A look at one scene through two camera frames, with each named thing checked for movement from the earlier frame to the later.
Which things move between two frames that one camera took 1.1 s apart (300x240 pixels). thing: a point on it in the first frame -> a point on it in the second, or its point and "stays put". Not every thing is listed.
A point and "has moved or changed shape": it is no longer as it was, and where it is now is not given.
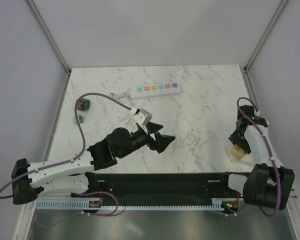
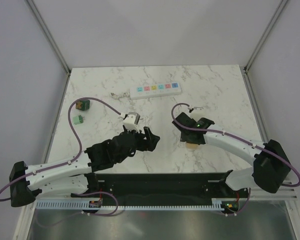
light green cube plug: [80, 118] stays put
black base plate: [161, 186] stays put
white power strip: [155, 90] stays put
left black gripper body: [154, 145] -> [142, 144]
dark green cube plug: [83, 104] stays put
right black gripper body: [240, 140] -> [183, 138]
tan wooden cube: [236, 152] has moved or changed shape
